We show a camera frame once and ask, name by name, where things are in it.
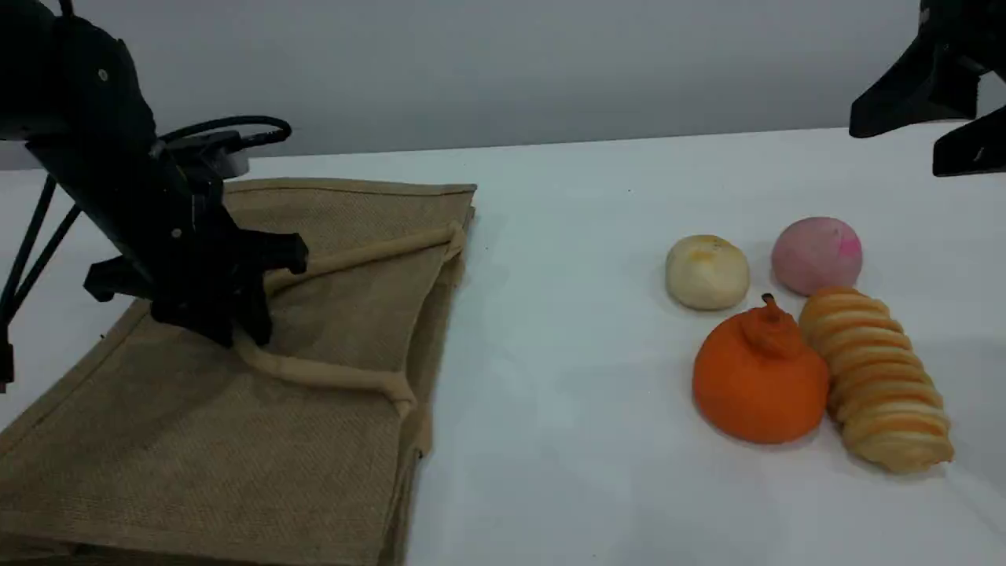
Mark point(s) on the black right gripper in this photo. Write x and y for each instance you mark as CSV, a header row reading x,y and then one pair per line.
x,y
963,31

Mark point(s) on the brown jute bag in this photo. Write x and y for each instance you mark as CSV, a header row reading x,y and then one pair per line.
x,y
196,448

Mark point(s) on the golden spiral bread roll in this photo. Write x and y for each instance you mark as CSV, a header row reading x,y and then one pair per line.
x,y
880,385

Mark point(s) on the orange toy fruit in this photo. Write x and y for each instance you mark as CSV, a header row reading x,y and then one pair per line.
x,y
754,385

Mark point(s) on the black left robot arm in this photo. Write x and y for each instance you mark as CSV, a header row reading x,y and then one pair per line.
x,y
63,71

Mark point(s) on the cream round bun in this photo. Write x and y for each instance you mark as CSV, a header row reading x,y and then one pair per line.
x,y
707,275

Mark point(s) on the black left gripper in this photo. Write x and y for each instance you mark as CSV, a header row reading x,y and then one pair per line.
x,y
149,220

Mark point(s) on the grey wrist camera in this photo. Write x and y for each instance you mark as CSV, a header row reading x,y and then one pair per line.
x,y
224,157

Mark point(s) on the pink round bun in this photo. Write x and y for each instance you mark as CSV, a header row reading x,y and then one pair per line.
x,y
813,259

